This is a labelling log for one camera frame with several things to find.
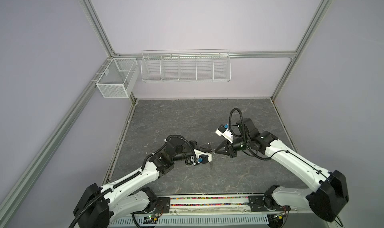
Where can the small circuit board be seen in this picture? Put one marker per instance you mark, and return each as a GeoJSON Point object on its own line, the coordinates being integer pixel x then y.
{"type": "Point", "coordinates": [150, 220]}

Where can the aluminium rail with coloured beads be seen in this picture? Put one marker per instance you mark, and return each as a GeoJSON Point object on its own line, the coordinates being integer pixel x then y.
{"type": "Point", "coordinates": [207, 200]}

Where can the large toothed metal keyring disc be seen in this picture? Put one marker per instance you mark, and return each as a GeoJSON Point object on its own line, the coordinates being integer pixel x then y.
{"type": "Point", "coordinates": [211, 157]}

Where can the aluminium frame profiles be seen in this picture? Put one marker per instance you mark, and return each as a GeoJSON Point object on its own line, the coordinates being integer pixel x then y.
{"type": "Point", "coordinates": [21, 189]}

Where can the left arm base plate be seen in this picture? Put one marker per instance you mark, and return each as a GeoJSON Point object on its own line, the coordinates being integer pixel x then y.
{"type": "Point", "coordinates": [161, 205]}

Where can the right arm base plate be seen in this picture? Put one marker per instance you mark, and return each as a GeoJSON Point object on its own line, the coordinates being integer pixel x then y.
{"type": "Point", "coordinates": [260, 203]}

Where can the white slotted cable duct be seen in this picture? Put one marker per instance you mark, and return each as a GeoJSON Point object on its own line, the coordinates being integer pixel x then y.
{"type": "Point", "coordinates": [203, 221]}

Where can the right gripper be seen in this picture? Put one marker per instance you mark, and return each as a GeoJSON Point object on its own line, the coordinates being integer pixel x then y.
{"type": "Point", "coordinates": [228, 150]}

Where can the white wire shelf basket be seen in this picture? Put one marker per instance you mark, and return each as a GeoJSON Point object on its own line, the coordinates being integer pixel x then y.
{"type": "Point", "coordinates": [194, 65]}

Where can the white mesh box basket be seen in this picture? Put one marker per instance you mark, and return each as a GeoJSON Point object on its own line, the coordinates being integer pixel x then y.
{"type": "Point", "coordinates": [118, 78]}

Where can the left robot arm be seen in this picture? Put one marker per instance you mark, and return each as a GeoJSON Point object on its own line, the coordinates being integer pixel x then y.
{"type": "Point", "coordinates": [99, 206]}

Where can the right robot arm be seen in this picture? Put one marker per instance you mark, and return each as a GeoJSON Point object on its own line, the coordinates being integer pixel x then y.
{"type": "Point", "coordinates": [326, 193]}

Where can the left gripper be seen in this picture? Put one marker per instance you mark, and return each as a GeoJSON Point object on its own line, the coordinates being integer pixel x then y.
{"type": "Point", "coordinates": [193, 144]}

